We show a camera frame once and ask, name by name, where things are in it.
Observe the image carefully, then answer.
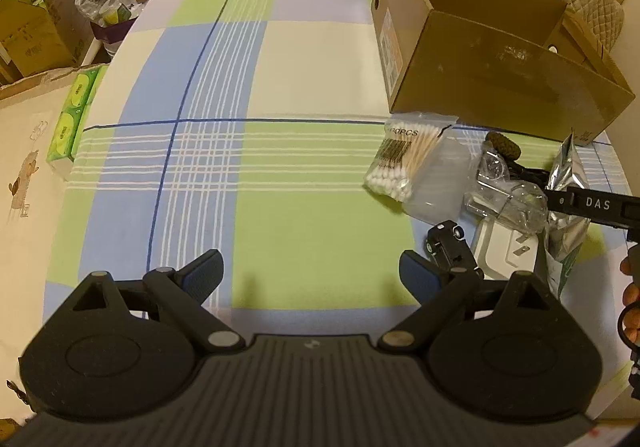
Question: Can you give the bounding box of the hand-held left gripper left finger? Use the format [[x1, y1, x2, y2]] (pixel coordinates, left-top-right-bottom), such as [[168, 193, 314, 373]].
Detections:
[[72, 249, 246, 355]]

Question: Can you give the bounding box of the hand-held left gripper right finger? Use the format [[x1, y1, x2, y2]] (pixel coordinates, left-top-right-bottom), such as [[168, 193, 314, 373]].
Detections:
[[377, 249, 558, 355]]

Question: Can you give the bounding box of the black toy car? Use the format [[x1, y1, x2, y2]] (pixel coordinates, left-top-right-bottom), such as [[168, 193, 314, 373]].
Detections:
[[425, 221, 484, 279]]

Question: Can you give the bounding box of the silver foil packet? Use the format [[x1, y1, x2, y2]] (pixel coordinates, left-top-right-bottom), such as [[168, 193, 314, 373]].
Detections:
[[542, 128, 590, 299]]

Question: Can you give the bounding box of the black cable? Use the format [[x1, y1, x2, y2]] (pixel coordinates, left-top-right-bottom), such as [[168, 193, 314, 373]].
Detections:
[[509, 163, 552, 186]]

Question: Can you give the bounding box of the white power adapter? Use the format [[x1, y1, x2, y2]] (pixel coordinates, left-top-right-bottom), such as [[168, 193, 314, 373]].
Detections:
[[472, 222, 545, 284]]

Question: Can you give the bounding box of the clear bag with metal part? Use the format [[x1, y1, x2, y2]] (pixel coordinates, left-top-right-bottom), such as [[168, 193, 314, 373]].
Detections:
[[462, 139, 549, 234]]

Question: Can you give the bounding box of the bag of cotton swabs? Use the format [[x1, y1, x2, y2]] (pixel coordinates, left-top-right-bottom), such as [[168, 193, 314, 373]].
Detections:
[[364, 114, 458, 204]]

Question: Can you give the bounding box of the person's right hand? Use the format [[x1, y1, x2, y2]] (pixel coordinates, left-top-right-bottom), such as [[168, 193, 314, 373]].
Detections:
[[619, 247, 640, 345]]

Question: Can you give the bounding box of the cream cloth with cartoon print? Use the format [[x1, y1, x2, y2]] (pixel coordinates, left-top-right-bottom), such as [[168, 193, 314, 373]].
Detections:
[[0, 94, 81, 428]]

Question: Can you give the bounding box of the chair with beige quilted cover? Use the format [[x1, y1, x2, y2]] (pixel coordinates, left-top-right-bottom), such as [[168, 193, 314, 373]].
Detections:
[[562, 0, 626, 64]]

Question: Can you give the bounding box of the green tissue pack bundle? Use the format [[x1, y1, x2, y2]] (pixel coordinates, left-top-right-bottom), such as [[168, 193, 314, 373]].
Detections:
[[46, 66, 110, 168]]

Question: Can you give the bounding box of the large brown cardboard box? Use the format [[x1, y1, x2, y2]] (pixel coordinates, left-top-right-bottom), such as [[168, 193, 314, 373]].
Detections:
[[0, 0, 98, 80]]

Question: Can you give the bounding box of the dark brown woven ring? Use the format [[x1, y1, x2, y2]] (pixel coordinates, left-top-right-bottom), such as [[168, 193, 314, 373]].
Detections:
[[486, 130, 522, 161]]

